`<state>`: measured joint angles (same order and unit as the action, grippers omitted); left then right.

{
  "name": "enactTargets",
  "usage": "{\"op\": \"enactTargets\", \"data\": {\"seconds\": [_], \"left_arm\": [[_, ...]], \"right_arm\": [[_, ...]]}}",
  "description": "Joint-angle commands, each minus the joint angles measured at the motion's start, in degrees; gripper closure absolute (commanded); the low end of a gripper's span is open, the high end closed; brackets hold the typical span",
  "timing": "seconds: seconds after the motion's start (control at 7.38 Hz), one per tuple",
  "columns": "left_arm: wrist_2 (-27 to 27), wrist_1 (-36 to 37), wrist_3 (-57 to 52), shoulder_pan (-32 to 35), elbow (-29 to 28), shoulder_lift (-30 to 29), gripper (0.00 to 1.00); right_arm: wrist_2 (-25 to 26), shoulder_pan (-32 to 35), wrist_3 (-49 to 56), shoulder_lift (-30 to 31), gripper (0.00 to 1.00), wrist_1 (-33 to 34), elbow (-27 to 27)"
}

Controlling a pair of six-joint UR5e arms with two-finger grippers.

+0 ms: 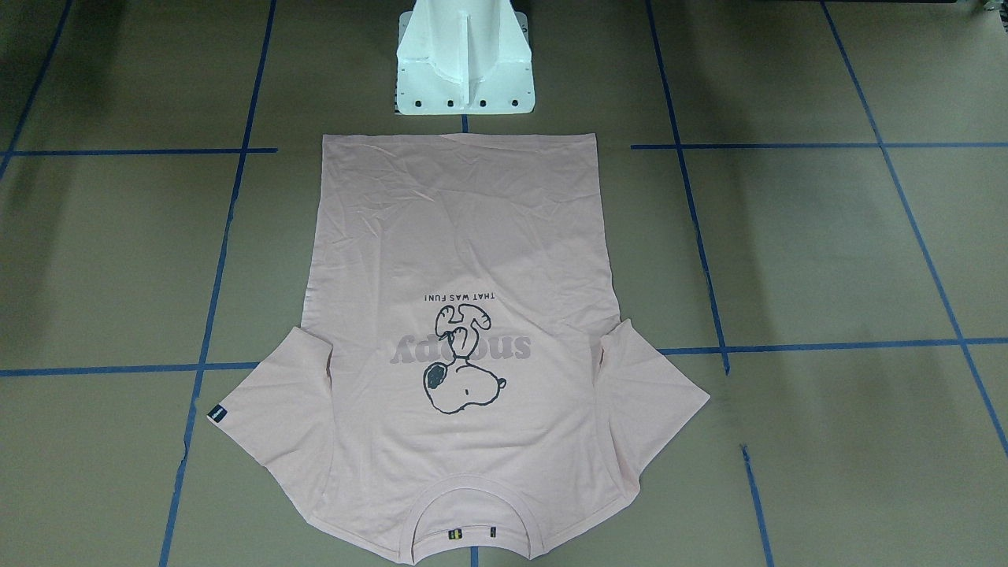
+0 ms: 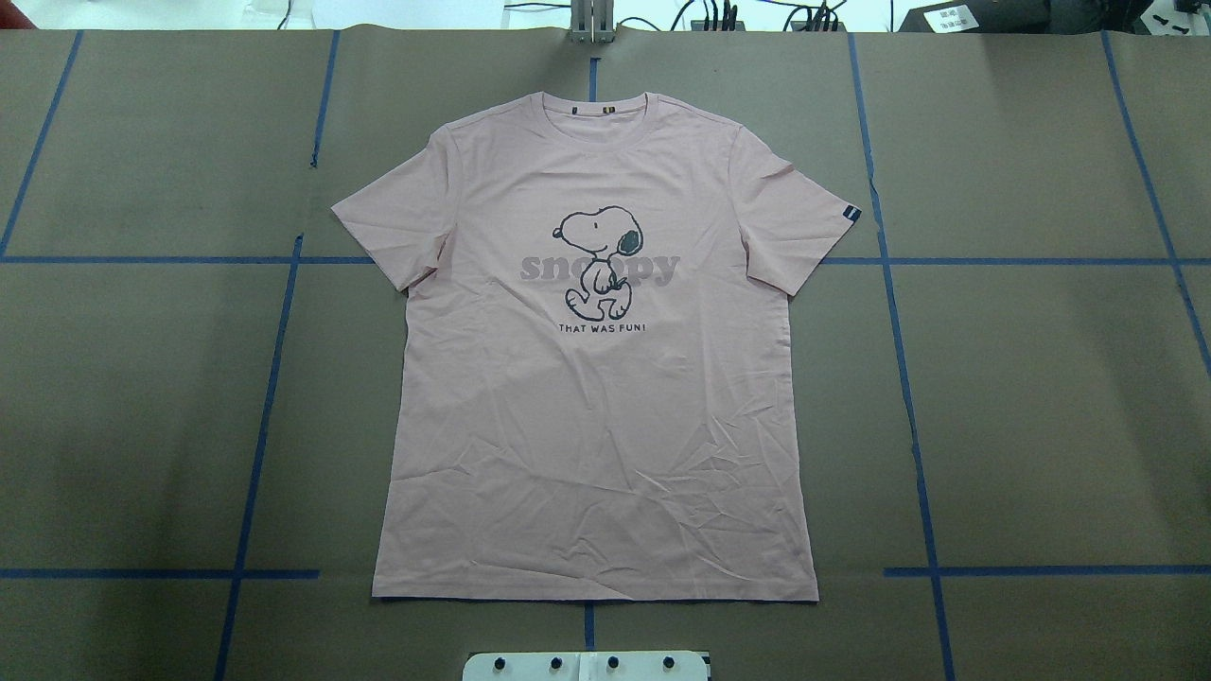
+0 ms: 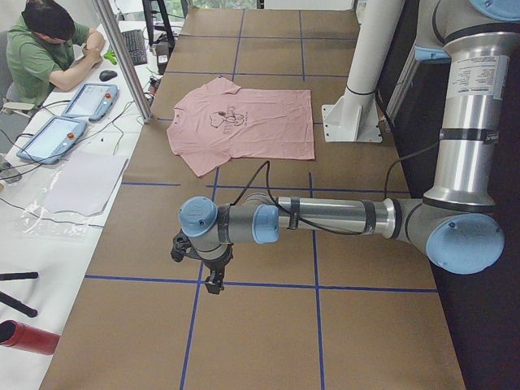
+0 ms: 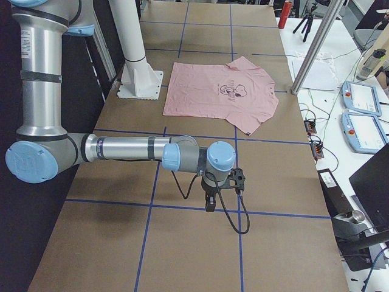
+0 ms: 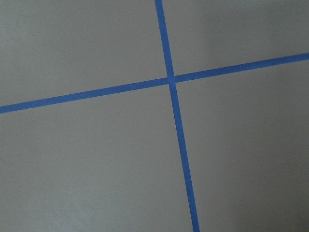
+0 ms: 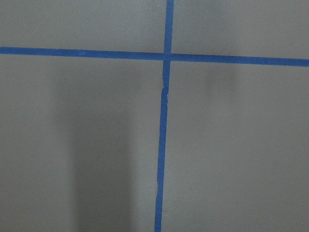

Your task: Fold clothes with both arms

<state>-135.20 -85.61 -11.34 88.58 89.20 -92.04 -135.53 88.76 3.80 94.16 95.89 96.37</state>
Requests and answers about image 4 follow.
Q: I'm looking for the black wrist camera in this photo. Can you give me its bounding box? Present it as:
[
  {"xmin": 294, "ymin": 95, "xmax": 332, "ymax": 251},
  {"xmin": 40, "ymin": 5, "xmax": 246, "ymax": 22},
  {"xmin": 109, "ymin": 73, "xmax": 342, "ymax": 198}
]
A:
[{"xmin": 225, "ymin": 167, "xmax": 246, "ymax": 196}]

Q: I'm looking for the upper orange circuit board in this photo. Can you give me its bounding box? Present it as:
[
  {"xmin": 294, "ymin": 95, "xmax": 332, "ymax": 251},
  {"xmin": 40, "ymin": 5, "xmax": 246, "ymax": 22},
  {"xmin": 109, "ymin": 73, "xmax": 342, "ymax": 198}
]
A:
[{"xmin": 304, "ymin": 119, "xmax": 317, "ymax": 136}]

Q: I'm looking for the silver metal cup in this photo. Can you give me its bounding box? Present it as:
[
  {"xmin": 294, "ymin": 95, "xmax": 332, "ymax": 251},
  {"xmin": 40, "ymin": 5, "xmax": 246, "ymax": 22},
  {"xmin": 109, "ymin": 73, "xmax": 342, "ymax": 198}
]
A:
[{"xmin": 351, "ymin": 210, "xmax": 365, "ymax": 224}]

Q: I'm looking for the pink Snoopy t-shirt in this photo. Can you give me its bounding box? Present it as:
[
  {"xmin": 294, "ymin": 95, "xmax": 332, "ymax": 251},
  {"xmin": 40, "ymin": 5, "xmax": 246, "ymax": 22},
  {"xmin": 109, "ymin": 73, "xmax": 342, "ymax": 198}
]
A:
[{"xmin": 163, "ymin": 57, "xmax": 279, "ymax": 136}]

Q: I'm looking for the red cylinder bottle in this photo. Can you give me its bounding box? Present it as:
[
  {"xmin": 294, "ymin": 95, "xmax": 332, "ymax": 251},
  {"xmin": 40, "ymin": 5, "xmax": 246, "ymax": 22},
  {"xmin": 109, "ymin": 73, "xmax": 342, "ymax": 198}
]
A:
[{"xmin": 278, "ymin": 0, "xmax": 293, "ymax": 29}]

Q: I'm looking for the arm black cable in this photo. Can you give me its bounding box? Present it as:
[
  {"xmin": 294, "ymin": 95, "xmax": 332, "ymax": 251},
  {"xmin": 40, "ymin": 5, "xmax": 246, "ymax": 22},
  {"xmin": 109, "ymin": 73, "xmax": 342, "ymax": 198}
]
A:
[{"xmin": 171, "ymin": 170, "xmax": 250, "ymax": 235}]

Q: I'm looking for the black camera tripod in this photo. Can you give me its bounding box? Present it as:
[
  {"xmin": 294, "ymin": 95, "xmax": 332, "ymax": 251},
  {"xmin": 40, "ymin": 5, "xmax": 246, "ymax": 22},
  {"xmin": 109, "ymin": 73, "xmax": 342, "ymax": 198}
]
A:
[{"xmin": 292, "ymin": 3, "xmax": 317, "ymax": 43}]

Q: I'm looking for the lower blue teach pendant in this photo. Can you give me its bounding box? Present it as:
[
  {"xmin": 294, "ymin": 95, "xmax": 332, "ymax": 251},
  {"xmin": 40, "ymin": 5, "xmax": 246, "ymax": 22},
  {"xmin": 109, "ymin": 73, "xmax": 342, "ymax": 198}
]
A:
[{"xmin": 341, "ymin": 113, "xmax": 388, "ymax": 155}]

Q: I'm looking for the black box with label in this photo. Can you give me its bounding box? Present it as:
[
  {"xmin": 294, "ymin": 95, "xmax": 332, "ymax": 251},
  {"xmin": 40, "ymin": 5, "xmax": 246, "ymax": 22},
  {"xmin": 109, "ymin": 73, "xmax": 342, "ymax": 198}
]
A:
[{"xmin": 317, "ymin": 169, "xmax": 354, "ymax": 217}]

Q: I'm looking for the aluminium frame post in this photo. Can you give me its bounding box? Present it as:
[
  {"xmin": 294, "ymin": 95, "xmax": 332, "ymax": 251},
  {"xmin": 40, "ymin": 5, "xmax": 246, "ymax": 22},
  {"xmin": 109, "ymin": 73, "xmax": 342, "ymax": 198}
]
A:
[{"xmin": 291, "ymin": 1, "xmax": 348, "ymax": 95}]

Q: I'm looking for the lower orange circuit board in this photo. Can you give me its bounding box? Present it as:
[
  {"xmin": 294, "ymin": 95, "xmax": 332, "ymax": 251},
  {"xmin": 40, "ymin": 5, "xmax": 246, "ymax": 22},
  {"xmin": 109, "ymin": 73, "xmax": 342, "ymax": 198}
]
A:
[{"xmin": 310, "ymin": 141, "xmax": 324, "ymax": 161}]

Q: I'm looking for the clear water bottle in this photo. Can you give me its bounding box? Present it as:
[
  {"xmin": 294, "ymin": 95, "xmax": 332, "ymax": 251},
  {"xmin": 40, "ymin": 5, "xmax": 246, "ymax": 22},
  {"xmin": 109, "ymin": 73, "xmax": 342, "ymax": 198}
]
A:
[{"xmin": 356, "ymin": 48, "xmax": 386, "ymax": 81}]

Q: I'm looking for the orange circuit board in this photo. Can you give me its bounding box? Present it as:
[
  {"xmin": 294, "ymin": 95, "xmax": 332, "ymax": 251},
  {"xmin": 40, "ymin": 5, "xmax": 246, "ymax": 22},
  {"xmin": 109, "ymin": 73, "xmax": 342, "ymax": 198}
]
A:
[
  {"xmin": 304, "ymin": 119, "xmax": 317, "ymax": 136},
  {"xmin": 310, "ymin": 141, "xmax": 324, "ymax": 161}
]

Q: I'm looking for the upper blue teach pendant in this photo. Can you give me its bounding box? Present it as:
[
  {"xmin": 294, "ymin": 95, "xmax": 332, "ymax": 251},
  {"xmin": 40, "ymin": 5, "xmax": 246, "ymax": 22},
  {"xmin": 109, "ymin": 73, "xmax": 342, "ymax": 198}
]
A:
[{"xmin": 341, "ymin": 81, "xmax": 382, "ymax": 117}]

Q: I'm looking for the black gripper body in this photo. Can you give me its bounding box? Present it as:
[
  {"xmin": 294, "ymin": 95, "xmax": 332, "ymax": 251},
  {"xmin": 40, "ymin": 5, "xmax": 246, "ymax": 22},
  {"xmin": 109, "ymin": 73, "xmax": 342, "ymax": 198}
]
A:
[{"xmin": 202, "ymin": 181, "xmax": 218, "ymax": 198}]

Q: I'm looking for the black monitor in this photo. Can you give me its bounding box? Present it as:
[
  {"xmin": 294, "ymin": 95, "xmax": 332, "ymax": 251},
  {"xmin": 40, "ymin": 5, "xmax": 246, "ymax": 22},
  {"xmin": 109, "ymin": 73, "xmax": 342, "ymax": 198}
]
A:
[{"xmin": 349, "ymin": 145, "xmax": 388, "ymax": 229}]

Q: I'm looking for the blue teach pendant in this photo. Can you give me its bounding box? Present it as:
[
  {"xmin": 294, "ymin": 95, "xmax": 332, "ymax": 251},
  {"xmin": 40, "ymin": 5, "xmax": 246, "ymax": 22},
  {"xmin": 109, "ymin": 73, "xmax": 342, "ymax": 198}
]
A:
[
  {"xmin": 341, "ymin": 113, "xmax": 388, "ymax": 155},
  {"xmin": 341, "ymin": 81, "xmax": 382, "ymax": 117}
]

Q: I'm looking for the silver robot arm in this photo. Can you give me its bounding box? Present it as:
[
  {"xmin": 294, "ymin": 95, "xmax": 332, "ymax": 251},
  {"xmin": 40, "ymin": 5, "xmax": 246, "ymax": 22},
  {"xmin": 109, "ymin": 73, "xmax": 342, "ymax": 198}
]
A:
[{"xmin": 5, "ymin": 1, "xmax": 244, "ymax": 212}]

